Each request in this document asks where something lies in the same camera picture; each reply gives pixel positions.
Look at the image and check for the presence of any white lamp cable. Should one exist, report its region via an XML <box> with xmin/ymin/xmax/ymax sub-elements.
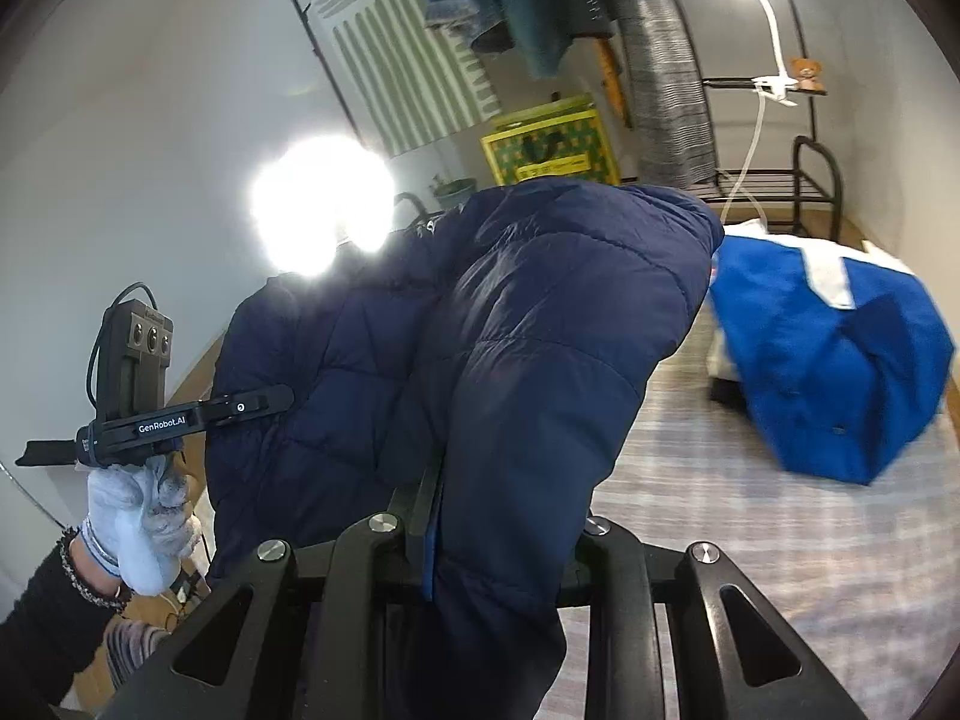
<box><xmin>720</xmin><ymin>94</ymin><xmax>770</xmax><ymax>230</ymax></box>

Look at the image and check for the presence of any blue and white garment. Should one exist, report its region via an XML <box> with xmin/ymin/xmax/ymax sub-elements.
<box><xmin>705</xmin><ymin>219</ymin><xmax>957</xmax><ymax>486</ymax></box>

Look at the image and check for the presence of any navy puffer jacket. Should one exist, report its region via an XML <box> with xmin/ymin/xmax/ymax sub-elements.
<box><xmin>202</xmin><ymin>181</ymin><xmax>727</xmax><ymax>720</ymax></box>

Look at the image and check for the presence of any grey plaid coat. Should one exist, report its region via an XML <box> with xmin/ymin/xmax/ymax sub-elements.
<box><xmin>592</xmin><ymin>0</ymin><xmax>721</xmax><ymax>185</ymax></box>

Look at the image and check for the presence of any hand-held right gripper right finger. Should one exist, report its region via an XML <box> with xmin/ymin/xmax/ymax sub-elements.
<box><xmin>559</xmin><ymin>514</ymin><xmax>863</xmax><ymax>720</ymax></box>

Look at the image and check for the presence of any green plant pot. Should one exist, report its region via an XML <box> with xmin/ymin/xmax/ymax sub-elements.
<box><xmin>429</xmin><ymin>174</ymin><xmax>477</xmax><ymax>211</ymax></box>

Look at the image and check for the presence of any teal garment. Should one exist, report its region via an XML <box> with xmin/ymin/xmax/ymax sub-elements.
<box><xmin>480</xmin><ymin>0</ymin><xmax>571</xmax><ymax>81</ymax></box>

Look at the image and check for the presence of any black metal clothes rack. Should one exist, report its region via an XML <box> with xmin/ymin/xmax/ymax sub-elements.
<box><xmin>268</xmin><ymin>0</ymin><xmax>845</xmax><ymax>237</ymax></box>

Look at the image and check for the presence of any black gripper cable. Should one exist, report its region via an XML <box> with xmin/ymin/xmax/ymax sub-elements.
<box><xmin>86</xmin><ymin>283</ymin><xmax>155</xmax><ymax>421</ymax></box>

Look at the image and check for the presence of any green striped wall cloth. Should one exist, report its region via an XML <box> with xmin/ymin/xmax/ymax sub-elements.
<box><xmin>289</xmin><ymin>0</ymin><xmax>505</xmax><ymax>158</ymax></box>

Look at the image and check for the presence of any yellow green patterned box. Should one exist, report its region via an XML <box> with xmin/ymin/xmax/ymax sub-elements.
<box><xmin>480</xmin><ymin>92</ymin><xmax>623</xmax><ymax>187</ymax></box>

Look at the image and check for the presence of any person's left hand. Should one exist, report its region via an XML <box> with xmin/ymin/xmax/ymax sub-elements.
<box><xmin>84</xmin><ymin>454</ymin><xmax>203</xmax><ymax>593</ymax></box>

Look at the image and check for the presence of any bed with checked sheet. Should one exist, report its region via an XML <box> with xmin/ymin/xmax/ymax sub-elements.
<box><xmin>540</xmin><ymin>232</ymin><xmax>960</xmax><ymax>720</ymax></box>

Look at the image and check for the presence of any orange brown garment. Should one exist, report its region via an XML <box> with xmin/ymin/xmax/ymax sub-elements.
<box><xmin>598</xmin><ymin>37</ymin><xmax>629</xmax><ymax>125</ymax></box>

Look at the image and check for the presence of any bright studio light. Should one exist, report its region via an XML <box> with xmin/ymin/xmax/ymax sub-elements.
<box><xmin>250</xmin><ymin>135</ymin><xmax>397</xmax><ymax>277</ymax></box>

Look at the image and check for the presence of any person's left forearm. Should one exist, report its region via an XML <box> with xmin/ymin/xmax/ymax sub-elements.
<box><xmin>0</xmin><ymin>529</ymin><xmax>136</xmax><ymax>706</ymax></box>

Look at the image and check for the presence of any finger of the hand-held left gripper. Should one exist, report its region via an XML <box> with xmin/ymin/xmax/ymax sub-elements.
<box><xmin>204</xmin><ymin>384</ymin><xmax>295</xmax><ymax>428</ymax></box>

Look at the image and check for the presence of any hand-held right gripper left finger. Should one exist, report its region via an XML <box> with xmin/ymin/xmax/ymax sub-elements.
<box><xmin>97</xmin><ymin>457</ymin><xmax>447</xmax><ymax>720</ymax></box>

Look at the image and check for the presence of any person's striped clothing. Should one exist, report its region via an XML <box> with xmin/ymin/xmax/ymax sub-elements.
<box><xmin>105</xmin><ymin>619</ymin><xmax>172</xmax><ymax>691</ymax></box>

